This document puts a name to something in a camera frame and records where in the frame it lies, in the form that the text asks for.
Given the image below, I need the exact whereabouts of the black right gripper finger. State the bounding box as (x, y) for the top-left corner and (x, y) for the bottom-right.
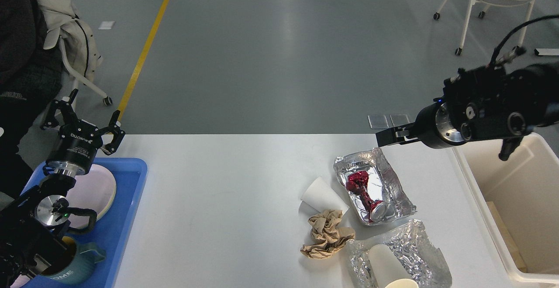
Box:
(375, 123), (418, 147)

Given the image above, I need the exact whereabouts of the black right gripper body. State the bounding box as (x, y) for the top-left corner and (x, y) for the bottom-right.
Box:
(411, 102), (466, 149)

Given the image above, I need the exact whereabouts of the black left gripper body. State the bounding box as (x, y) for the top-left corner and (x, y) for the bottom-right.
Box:
(45, 122), (102, 175)

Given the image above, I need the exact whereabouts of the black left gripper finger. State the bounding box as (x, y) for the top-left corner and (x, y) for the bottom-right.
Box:
(40, 89), (78, 130)
(97, 110), (125, 155)

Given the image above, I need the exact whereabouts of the pink plate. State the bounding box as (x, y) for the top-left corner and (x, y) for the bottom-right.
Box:
(66, 164), (106, 211)

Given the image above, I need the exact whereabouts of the white paper cup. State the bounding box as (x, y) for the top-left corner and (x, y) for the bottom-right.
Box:
(300, 177), (349, 215)
(368, 244), (419, 288)

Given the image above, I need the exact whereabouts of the teal green mug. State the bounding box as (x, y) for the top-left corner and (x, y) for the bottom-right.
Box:
(40, 236), (106, 285)

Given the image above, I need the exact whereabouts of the brown paper ball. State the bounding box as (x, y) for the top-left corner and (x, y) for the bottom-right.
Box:
(300, 209), (356, 260)

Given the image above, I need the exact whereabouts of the foil sheet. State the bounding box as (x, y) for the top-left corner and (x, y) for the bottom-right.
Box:
(344, 219), (452, 288)

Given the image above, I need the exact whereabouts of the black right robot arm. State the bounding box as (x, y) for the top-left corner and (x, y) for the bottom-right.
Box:
(376, 15), (559, 161)

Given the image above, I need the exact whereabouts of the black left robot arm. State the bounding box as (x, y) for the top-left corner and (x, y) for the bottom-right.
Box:
(0, 89), (125, 288)

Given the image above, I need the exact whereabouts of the white chair left background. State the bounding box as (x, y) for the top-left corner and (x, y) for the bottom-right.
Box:
(38, 36), (112, 130)

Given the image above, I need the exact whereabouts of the person in dark clothes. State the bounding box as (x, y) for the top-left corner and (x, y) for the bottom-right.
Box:
(0, 0), (62, 204)

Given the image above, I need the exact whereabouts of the crushed red can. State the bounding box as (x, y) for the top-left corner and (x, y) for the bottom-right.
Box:
(345, 170), (387, 223)

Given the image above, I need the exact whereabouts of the beige jacket on chair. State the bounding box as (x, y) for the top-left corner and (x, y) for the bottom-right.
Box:
(37, 0), (103, 81)

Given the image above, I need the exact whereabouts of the blue plastic tray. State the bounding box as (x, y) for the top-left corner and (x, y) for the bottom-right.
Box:
(13, 158), (148, 288)

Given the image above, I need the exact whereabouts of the white plastic bin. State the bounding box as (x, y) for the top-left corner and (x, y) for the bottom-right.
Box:
(453, 133), (559, 288)

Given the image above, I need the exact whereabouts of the white paper cup upright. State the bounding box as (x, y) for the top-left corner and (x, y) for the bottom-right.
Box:
(368, 244), (419, 288)

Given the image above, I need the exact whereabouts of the pink ribbed cup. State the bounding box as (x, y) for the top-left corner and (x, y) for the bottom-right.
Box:
(10, 275), (30, 288)

